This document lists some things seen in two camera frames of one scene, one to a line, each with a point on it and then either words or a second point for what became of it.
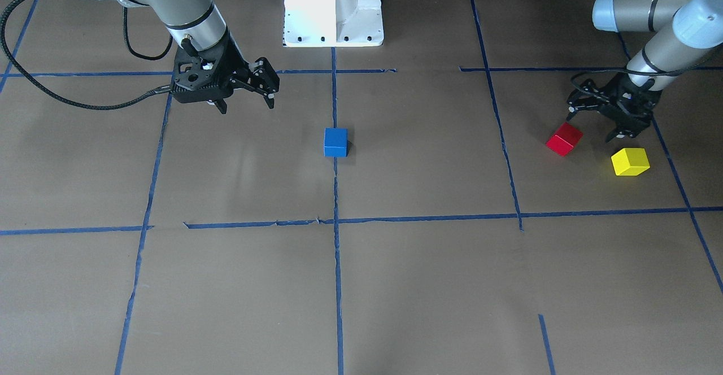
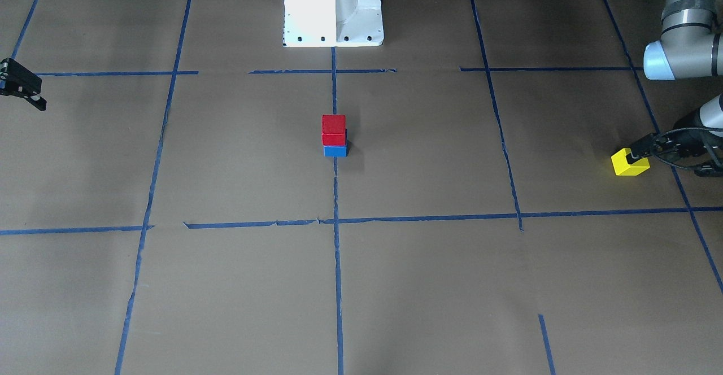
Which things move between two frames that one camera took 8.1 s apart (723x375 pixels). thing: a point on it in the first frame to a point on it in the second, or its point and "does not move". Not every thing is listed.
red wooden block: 564,139 to 334,130
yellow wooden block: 630,161 does not move
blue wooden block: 335,142 does not move
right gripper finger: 263,81 to 16,78
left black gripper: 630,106 to 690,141
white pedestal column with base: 332,8 does not move
